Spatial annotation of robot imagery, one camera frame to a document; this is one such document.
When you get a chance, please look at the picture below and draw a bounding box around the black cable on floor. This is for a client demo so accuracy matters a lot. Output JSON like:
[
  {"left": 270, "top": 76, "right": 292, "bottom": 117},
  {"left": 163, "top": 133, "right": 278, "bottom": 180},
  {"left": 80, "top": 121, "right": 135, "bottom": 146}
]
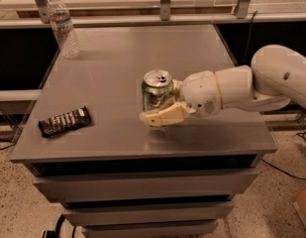
[{"left": 260, "top": 130, "right": 306, "bottom": 180}]

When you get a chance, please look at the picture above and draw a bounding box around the black cable at left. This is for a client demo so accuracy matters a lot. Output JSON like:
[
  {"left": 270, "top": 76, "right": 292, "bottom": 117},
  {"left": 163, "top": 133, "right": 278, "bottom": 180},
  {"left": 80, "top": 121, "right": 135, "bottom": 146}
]
[{"left": 0, "top": 102, "right": 18, "bottom": 151}]

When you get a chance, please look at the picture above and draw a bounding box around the green soda can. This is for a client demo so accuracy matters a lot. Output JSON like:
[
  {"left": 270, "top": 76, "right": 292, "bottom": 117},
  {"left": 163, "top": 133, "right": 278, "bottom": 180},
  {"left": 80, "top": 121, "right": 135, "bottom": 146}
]
[{"left": 142, "top": 69, "right": 173, "bottom": 112}]

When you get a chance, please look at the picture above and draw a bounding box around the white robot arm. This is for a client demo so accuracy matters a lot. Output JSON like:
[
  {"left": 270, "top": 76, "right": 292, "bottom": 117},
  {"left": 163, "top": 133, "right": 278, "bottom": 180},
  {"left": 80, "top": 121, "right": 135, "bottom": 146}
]
[{"left": 140, "top": 45, "right": 306, "bottom": 127}]

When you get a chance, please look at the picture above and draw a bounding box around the dark chocolate bar wrapper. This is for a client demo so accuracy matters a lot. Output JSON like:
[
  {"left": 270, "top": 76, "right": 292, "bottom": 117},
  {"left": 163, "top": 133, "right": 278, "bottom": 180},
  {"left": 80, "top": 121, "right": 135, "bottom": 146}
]
[{"left": 38, "top": 106, "right": 91, "bottom": 138}]

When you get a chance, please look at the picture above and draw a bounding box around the clear plastic water bottle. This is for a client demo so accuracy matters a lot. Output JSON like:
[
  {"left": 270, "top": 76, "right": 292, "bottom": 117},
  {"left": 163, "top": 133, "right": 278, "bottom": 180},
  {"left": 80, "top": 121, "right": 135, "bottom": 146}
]
[{"left": 48, "top": 0, "right": 80, "bottom": 59}]

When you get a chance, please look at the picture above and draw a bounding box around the grey drawer cabinet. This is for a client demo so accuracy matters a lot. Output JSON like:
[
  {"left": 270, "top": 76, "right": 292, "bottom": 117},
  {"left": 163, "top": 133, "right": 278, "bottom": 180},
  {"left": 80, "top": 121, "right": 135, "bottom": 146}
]
[{"left": 11, "top": 26, "right": 276, "bottom": 238}]

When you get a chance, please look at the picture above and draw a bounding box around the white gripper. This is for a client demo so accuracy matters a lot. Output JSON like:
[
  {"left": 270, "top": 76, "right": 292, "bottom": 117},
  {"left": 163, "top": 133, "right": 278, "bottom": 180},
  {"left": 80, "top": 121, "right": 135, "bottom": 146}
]
[{"left": 139, "top": 70, "right": 221, "bottom": 127}]

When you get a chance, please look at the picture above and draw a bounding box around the metal railing frame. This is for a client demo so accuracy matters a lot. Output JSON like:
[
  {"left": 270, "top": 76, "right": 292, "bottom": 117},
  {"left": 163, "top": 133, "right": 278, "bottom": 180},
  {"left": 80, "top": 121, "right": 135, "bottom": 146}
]
[{"left": 0, "top": 0, "right": 306, "bottom": 28}]

